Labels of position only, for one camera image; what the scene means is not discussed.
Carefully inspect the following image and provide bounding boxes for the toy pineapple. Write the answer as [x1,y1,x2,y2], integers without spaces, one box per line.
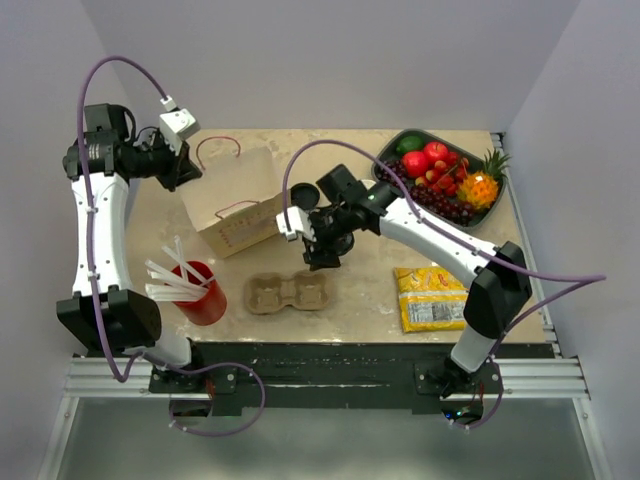
[456,149,511,212]

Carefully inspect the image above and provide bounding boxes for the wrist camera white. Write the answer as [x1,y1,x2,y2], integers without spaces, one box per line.
[276,206,316,241]
[159,96,201,154]

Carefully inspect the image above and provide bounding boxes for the black coffee lid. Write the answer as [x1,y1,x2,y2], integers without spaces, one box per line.
[290,182,320,210]

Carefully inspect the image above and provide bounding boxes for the red cherries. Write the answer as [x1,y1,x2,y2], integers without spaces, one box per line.
[414,153,470,196]

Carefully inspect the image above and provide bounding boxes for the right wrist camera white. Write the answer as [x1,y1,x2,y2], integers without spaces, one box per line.
[276,206,316,241]

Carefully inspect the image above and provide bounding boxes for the dark red grapes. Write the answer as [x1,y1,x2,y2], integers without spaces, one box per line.
[386,159,479,227]

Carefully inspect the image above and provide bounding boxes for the red apple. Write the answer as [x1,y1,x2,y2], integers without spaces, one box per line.
[423,141,449,164]
[402,151,430,179]

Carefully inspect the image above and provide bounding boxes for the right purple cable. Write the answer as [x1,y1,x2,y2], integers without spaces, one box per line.
[281,139,607,431]

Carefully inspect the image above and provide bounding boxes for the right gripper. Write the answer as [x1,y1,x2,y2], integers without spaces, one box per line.
[301,203,356,271]

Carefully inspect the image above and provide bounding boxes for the yellow snack bag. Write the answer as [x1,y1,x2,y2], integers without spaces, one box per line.
[394,266,468,333]

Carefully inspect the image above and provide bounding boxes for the green lime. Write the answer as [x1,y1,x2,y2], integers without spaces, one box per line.
[396,135,425,155]

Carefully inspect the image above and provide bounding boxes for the white wrapped straws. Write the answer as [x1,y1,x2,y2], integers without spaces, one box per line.
[145,236,215,303]

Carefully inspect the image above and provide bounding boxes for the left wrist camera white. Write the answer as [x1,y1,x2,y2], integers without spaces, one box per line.
[159,96,201,154]

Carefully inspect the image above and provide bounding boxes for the red straw holder cup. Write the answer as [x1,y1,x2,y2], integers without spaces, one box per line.
[174,261,227,326]

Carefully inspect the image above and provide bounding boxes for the grey fruit tray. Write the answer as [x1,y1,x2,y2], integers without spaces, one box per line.
[372,130,506,230]

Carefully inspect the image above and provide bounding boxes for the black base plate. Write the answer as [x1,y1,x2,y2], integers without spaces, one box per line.
[84,341,557,417]

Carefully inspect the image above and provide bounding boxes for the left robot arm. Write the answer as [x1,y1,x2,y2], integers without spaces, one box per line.
[56,99,207,392]

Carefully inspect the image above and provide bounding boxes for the brown paper bag pink handles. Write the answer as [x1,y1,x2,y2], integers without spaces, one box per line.
[178,136,288,259]

